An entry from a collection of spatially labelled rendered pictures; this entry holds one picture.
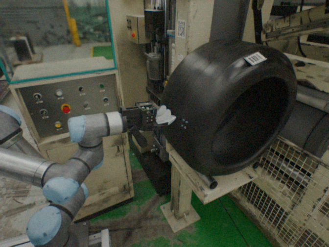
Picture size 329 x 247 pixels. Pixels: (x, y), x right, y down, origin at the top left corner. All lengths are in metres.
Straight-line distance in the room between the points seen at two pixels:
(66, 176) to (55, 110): 0.78
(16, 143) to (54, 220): 0.31
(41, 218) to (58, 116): 0.64
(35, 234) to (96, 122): 0.47
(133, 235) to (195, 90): 1.43
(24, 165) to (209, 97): 0.57
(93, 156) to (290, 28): 0.97
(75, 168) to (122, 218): 1.37
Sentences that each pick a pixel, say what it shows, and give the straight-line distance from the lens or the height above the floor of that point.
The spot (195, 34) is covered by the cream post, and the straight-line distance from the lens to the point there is 0.99.
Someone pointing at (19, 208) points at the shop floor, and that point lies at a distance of 2.38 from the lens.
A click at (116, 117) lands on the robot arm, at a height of 1.32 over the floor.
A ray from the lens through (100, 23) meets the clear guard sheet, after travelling 1.20.
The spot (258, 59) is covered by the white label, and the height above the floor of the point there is 1.46.
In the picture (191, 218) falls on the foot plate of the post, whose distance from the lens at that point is 1.90.
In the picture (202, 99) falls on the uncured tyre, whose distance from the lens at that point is 0.65.
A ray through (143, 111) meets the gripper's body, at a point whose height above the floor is 1.33.
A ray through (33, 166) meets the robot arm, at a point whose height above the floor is 1.25.
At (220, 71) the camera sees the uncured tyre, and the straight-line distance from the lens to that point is 0.68.
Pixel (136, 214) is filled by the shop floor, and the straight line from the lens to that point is 1.94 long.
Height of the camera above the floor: 1.63
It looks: 33 degrees down
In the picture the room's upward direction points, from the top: straight up
